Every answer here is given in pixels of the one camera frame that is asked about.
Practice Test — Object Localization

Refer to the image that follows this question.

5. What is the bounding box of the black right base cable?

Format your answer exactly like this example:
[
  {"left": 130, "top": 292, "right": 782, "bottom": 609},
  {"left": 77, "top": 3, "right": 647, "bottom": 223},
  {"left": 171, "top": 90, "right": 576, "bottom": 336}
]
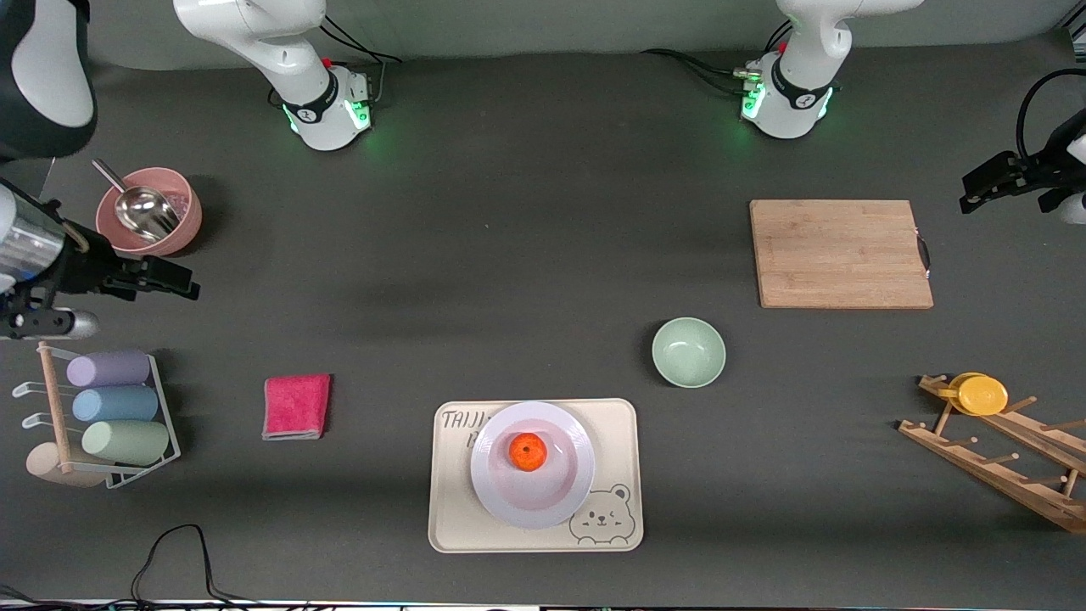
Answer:
[{"left": 321, "top": 15, "right": 402, "bottom": 103}]

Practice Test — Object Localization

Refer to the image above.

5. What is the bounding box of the cream bear print tray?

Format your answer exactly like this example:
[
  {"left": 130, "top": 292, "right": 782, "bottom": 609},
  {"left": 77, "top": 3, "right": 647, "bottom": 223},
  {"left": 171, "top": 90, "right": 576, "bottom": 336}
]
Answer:
[{"left": 428, "top": 398, "right": 644, "bottom": 554}]

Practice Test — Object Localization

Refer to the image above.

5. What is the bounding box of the wooden peg drying rack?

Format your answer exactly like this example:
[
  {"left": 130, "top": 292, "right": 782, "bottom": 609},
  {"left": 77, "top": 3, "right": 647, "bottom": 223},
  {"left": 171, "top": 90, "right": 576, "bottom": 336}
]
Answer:
[{"left": 898, "top": 373, "right": 1086, "bottom": 534}]

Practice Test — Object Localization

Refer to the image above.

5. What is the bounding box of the white wire cup rack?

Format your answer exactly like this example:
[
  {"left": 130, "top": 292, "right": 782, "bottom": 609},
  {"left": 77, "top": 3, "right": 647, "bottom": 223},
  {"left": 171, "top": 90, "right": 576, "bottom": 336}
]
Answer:
[{"left": 12, "top": 352, "right": 182, "bottom": 490}]

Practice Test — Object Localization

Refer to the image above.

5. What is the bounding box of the green cup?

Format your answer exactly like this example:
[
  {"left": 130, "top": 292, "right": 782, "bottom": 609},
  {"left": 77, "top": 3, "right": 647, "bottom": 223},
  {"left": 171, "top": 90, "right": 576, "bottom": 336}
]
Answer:
[{"left": 81, "top": 420, "right": 171, "bottom": 466}]

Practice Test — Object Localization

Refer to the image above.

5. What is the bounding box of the pink folded cloth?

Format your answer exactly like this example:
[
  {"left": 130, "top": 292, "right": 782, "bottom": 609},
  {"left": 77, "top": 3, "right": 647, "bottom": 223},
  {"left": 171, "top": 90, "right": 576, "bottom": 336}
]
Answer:
[{"left": 261, "top": 373, "right": 333, "bottom": 441}]

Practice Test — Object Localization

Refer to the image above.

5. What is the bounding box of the mint green bowl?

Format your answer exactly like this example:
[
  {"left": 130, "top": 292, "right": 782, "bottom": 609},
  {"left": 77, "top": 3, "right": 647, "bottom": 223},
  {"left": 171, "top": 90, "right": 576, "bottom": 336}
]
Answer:
[{"left": 652, "top": 317, "right": 727, "bottom": 390}]

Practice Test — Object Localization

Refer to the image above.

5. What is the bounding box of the pink bowl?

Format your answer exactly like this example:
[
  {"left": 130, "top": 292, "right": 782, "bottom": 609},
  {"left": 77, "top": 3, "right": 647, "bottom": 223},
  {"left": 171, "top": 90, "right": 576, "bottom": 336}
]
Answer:
[{"left": 95, "top": 166, "right": 204, "bottom": 257}]

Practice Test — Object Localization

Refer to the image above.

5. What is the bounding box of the orange fruit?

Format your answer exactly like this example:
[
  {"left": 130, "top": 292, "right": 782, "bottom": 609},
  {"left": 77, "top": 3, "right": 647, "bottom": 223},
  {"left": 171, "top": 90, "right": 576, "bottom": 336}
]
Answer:
[{"left": 509, "top": 433, "right": 547, "bottom": 472}]

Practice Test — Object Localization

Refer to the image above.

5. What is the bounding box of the blue cup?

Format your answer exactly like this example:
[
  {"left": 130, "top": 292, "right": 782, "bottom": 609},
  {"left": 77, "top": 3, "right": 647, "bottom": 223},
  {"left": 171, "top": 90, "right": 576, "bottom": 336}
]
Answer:
[{"left": 72, "top": 386, "right": 160, "bottom": 423}]

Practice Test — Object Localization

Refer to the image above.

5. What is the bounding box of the metal scoop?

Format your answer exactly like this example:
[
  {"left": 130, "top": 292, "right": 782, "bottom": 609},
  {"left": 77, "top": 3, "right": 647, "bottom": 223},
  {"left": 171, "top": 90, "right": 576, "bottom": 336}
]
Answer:
[{"left": 92, "top": 158, "right": 182, "bottom": 243}]

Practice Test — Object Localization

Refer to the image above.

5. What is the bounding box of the black floor cable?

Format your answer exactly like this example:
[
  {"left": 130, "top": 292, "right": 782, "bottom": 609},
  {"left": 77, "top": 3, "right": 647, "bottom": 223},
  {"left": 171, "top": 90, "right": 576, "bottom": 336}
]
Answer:
[{"left": 0, "top": 524, "right": 315, "bottom": 611}]

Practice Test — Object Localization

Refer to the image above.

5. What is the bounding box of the wooden cutting board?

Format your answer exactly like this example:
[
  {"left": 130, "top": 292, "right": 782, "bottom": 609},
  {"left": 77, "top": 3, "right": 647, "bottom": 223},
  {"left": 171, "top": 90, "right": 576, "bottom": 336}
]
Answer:
[{"left": 750, "top": 199, "right": 934, "bottom": 310}]

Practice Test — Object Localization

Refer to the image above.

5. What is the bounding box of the yellow cup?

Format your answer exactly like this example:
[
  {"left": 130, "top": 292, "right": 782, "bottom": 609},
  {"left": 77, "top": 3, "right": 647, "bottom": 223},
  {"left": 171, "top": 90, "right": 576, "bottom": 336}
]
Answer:
[{"left": 938, "top": 372, "right": 1010, "bottom": 417}]

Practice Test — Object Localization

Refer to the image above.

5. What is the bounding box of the black base cable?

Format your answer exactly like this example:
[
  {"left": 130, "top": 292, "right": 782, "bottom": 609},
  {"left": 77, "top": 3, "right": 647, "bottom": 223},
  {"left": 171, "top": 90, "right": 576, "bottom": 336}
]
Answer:
[
  {"left": 640, "top": 21, "right": 792, "bottom": 96},
  {"left": 321, "top": 15, "right": 402, "bottom": 103}
]

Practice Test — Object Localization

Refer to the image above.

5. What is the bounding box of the wooden rack dowel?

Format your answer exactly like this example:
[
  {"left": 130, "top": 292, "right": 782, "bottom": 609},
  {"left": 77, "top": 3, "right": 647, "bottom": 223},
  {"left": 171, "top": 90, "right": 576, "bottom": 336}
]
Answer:
[{"left": 37, "top": 341, "right": 75, "bottom": 474}]

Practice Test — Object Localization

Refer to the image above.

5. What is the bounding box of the black left base cable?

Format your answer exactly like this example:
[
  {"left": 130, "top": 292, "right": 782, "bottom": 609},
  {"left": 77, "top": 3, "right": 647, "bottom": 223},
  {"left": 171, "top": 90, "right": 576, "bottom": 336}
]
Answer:
[{"left": 640, "top": 21, "right": 792, "bottom": 96}]

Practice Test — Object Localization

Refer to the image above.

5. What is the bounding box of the purple cup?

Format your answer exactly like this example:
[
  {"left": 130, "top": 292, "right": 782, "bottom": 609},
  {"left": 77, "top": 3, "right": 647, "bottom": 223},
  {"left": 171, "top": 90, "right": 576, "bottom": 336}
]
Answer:
[{"left": 66, "top": 350, "right": 152, "bottom": 389}]

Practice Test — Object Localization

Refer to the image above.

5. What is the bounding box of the pale lavender round plate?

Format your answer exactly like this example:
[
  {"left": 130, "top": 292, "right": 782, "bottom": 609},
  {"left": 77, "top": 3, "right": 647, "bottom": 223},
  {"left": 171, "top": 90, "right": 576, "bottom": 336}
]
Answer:
[{"left": 470, "top": 401, "right": 596, "bottom": 530}]

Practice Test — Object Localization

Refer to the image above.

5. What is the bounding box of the beige cup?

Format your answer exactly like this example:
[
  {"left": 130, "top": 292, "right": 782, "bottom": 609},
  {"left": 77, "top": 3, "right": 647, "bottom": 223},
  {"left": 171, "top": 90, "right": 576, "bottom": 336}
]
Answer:
[{"left": 25, "top": 443, "right": 107, "bottom": 489}]

